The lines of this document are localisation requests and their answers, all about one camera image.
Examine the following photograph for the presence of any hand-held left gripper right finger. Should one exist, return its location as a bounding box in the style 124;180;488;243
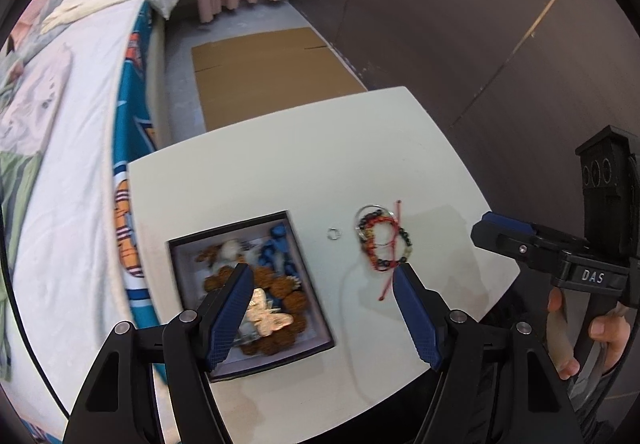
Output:
391;263;585;444

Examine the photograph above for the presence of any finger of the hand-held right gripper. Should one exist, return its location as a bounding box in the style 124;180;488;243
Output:
471;211;592;276

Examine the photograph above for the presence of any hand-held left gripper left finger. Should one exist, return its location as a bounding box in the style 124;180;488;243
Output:
62;263;257;444

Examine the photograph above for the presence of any brown wooden bead bracelet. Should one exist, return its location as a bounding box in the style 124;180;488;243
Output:
192;244;308;357

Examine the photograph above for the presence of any pearly butterfly hair clip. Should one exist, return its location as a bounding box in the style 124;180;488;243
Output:
235;288;295;341

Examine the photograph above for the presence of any white butterfly hair clip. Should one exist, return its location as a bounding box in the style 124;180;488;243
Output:
217;238;248;262

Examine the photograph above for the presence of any blue bead bracelet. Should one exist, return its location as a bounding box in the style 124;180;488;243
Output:
257;224;297;280

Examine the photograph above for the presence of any black bead bracelet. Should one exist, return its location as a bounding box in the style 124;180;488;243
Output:
356;208;417;271

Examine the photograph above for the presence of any black square gift box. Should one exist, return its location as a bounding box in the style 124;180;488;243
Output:
166;209;335;382

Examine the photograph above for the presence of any red cord bracelet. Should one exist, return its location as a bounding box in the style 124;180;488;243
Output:
357;199;410;303

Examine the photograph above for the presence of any silver wire bangle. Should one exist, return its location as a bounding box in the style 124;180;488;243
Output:
354;204;398;247

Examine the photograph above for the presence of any person's right hand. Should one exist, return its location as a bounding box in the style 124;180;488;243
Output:
546;286;636;381

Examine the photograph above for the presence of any white fleece blanket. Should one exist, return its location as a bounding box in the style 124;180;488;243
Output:
0;0;151;427

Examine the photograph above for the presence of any bed with white sheet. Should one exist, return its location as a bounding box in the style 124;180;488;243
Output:
0;0;173;430

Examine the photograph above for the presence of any green striped blanket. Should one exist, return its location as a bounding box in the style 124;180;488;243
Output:
0;146;43;380

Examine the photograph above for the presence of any flat brown cardboard sheet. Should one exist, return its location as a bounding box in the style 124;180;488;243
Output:
191;26;369;132

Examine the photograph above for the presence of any white printed cloth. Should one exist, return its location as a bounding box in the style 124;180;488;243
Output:
0;44;77;157

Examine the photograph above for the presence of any pale blue floral quilt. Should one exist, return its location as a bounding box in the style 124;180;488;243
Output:
0;0;68;80

